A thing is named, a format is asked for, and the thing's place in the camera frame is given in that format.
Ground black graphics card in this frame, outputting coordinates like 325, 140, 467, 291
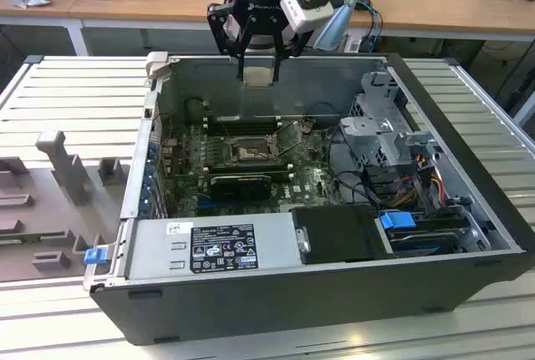
208, 174, 272, 203

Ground yellow red wire bundle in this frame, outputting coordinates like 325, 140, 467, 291
392, 155, 445, 210

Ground green RAM stick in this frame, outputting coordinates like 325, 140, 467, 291
0, 232, 45, 246

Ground hard disk in blue carrier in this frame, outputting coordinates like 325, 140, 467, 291
377, 209, 470, 257

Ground blue cable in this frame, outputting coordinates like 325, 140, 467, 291
354, 0, 385, 53

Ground blue case latch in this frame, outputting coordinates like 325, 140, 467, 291
84, 248, 107, 266

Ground silver CPU plate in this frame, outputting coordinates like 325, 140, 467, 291
242, 66, 273, 87

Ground beige case corner latch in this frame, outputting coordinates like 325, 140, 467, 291
145, 51, 171, 82

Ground black open PC case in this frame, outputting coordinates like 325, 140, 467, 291
83, 51, 535, 347

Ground CPU socket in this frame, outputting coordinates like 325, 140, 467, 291
227, 135, 280, 165

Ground green motherboard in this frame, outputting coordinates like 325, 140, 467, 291
160, 117, 350, 219

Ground metal drive cage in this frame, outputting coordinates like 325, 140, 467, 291
337, 70, 445, 171

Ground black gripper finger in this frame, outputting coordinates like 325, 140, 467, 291
269, 15, 314, 84
206, 0, 257, 82

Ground silver power supply unit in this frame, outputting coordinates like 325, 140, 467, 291
124, 212, 303, 281

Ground black RAM slot bank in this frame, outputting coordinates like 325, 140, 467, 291
206, 114, 282, 136
210, 160, 293, 180

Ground grey parts rack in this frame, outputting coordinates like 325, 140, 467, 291
0, 129, 131, 285

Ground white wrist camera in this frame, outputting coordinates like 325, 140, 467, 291
278, 0, 336, 33

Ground metal socket cover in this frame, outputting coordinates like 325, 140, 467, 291
275, 119, 305, 157

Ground black plastic drive shroud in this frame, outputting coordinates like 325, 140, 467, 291
289, 204, 389, 266

